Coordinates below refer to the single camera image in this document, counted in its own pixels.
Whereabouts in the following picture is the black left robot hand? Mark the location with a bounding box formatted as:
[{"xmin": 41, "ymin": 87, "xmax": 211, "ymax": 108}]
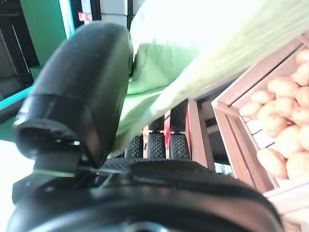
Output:
[{"xmin": 6, "ymin": 23, "xmax": 283, "ymax": 232}]

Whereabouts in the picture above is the tan potato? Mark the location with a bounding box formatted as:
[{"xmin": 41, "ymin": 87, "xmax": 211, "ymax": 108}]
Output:
[
  {"xmin": 291, "ymin": 64, "xmax": 309, "ymax": 87},
  {"xmin": 274, "ymin": 96, "xmax": 299, "ymax": 118},
  {"xmin": 239, "ymin": 101, "xmax": 263, "ymax": 118},
  {"xmin": 291, "ymin": 107, "xmax": 309, "ymax": 128},
  {"xmin": 298, "ymin": 127, "xmax": 309, "ymax": 150},
  {"xmin": 267, "ymin": 77, "xmax": 300, "ymax": 97},
  {"xmin": 275, "ymin": 127, "xmax": 305, "ymax": 159},
  {"xmin": 257, "ymin": 103, "xmax": 287, "ymax": 136},
  {"xmin": 295, "ymin": 49, "xmax": 309, "ymax": 66},
  {"xmin": 251, "ymin": 90, "xmax": 275, "ymax": 104},
  {"xmin": 295, "ymin": 87, "xmax": 309, "ymax": 108},
  {"xmin": 257, "ymin": 148, "xmax": 289, "ymax": 179},
  {"xmin": 286, "ymin": 153, "xmax": 309, "ymax": 184}
]

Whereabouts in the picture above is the wooden potato crate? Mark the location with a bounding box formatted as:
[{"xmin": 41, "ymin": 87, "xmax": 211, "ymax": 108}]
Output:
[{"xmin": 211, "ymin": 31, "xmax": 309, "ymax": 232}]

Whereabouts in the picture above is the white display cabinet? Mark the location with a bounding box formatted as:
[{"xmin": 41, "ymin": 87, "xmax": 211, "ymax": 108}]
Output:
[{"xmin": 99, "ymin": 0, "xmax": 128, "ymax": 26}]

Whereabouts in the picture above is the green white napa cabbage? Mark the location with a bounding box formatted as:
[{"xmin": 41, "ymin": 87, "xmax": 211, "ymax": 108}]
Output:
[{"xmin": 112, "ymin": 0, "xmax": 309, "ymax": 158}]

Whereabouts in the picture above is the red picture poster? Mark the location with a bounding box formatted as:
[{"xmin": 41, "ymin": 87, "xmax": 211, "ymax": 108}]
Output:
[{"xmin": 78, "ymin": 11, "xmax": 92, "ymax": 24}]

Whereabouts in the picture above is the green banner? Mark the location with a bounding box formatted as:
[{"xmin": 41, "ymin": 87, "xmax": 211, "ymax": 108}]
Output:
[{"xmin": 20, "ymin": 0, "xmax": 76, "ymax": 67}]

